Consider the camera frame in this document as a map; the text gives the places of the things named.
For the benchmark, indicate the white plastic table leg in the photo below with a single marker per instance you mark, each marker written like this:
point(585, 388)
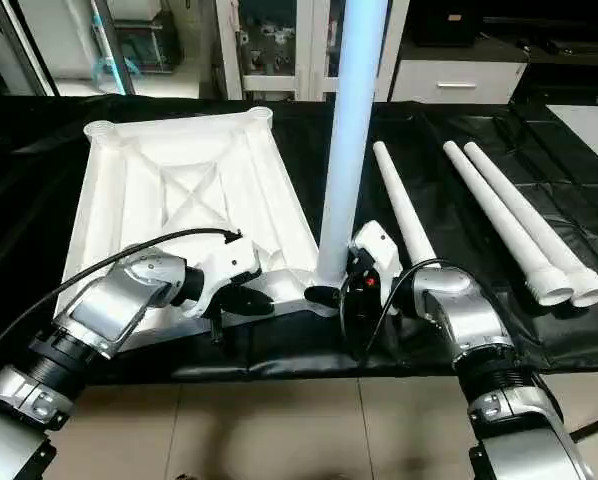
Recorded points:
point(499, 215)
point(404, 205)
point(539, 220)
point(349, 130)

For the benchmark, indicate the white plastic table top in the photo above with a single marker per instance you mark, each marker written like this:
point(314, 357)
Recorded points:
point(169, 190)

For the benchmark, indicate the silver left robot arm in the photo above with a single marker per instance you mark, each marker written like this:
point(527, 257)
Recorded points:
point(99, 320)

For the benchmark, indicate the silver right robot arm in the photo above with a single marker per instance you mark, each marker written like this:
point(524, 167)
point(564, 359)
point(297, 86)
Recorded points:
point(469, 330)

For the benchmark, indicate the black work mat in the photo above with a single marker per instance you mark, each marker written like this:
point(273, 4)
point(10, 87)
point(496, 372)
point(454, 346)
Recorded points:
point(29, 200)

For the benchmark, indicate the white drawer unit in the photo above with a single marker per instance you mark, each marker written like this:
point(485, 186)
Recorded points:
point(459, 82)

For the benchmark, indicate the white glass door cabinet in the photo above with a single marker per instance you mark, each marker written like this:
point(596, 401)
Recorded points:
point(279, 50)

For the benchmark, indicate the black metal stand leg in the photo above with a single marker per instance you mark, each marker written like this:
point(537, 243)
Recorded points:
point(594, 428)

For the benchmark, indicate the white drawer cabinet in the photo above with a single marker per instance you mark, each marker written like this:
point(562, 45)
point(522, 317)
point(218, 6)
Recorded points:
point(569, 60)

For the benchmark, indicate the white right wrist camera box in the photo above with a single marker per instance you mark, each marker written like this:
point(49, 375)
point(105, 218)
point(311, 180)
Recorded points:
point(379, 255)

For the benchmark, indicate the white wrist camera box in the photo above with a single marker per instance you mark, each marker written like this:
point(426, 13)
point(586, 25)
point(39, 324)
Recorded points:
point(379, 255)
point(224, 265)

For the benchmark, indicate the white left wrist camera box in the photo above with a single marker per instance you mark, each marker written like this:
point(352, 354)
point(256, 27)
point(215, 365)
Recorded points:
point(224, 265)

